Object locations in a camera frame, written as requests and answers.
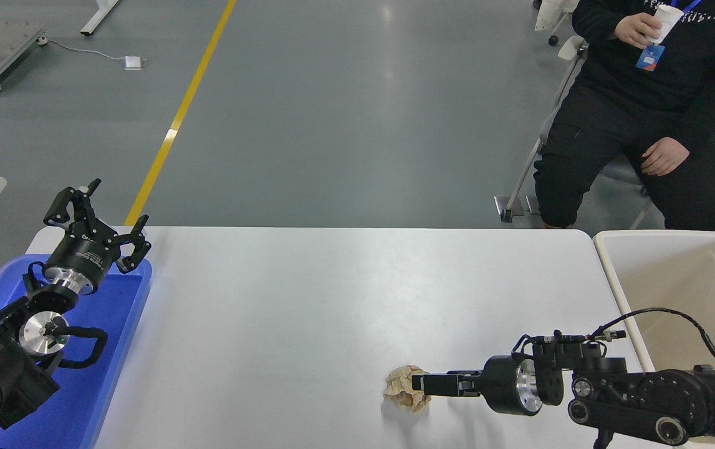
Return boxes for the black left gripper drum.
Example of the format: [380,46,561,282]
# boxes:
[45,232,123,291]

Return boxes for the white floor cable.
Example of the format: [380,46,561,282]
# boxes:
[38,37,127,62]

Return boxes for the person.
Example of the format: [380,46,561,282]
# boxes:
[532,0,715,233]

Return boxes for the white draped rolling chair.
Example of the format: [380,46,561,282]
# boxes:
[533,0,582,46]

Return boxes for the small white paper cup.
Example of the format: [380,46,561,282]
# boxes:
[649,4,685,44]

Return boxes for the large pale plastic bin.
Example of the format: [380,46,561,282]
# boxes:
[593,229,715,449]

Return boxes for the tan paper ball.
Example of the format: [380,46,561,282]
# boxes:
[383,365,433,413]

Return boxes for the grey wheeled platform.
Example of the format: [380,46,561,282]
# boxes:
[0,21,49,94]

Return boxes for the person's right hand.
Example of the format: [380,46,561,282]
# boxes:
[615,12,663,49]

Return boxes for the grey office chair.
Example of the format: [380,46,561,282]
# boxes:
[494,34,715,235]

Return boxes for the blue plastic tray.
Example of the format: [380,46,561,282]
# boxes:
[0,254,153,449]

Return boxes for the white metal table leg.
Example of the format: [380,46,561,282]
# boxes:
[80,0,121,36]

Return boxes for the person's left hand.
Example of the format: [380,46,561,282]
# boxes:
[641,137,690,176]

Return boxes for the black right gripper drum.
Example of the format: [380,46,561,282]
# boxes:
[479,355,527,417]

